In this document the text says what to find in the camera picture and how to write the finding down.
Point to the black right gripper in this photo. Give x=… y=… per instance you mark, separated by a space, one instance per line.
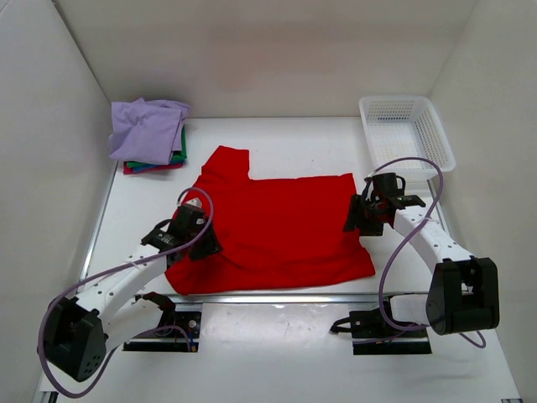
x=357 y=204

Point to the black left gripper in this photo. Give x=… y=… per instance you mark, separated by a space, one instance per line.
x=211 y=245

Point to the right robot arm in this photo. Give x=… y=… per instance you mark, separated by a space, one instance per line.
x=463 y=294

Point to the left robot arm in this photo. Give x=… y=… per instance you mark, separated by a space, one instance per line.
x=81 y=330

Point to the blue folded t-shirt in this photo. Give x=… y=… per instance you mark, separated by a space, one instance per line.
x=140 y=168

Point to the white plastic basket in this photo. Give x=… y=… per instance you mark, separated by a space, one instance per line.
x=405 y=126

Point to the lilac folded t-shirt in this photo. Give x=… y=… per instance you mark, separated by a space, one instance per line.
x=146 y=131

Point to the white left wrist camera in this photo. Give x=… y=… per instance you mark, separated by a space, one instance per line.
x=195 y=204

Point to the aluminium table rail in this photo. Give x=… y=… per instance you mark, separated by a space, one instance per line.
x=276 y=299

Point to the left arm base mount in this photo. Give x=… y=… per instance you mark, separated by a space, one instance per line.
x=178 y=329

